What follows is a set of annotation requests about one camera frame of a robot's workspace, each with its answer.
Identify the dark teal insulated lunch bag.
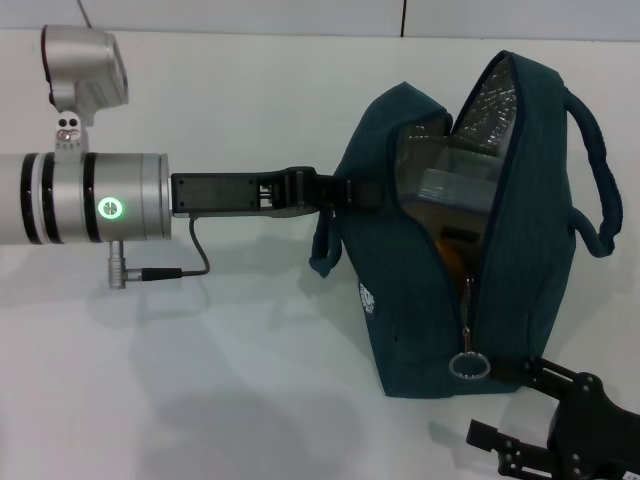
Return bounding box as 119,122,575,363
308,49,624,400

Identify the clear food container blue seal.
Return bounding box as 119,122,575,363
399,144,502,222

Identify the dark left gripper cable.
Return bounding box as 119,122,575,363
106,214,211,291

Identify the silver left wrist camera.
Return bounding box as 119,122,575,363
40,24,130,152

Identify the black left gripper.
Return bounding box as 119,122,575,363
169,164,390,222

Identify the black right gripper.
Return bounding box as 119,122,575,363
464,355,640,480

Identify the orange pear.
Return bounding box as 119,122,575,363
433,235,465,282

